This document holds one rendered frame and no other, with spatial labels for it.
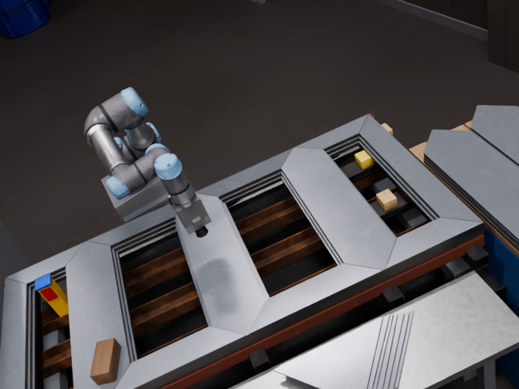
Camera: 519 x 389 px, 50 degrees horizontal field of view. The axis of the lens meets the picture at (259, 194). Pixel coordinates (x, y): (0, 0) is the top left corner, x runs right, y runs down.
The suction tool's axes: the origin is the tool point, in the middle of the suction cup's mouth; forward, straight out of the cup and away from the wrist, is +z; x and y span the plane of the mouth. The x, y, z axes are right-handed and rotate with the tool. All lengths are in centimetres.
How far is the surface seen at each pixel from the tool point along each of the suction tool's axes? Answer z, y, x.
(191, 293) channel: 27.6, -13.3, 5.7
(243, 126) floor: 96, 76, 193
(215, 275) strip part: 9.7, -3.5, -10.7
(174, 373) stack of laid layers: 11.7, -28.1, -34.7
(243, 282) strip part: 9.8, 3.1, -19.6
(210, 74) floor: 96, 90, 290
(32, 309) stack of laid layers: 13, -65, 25
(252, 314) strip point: 9.8, -0.3, -32.6
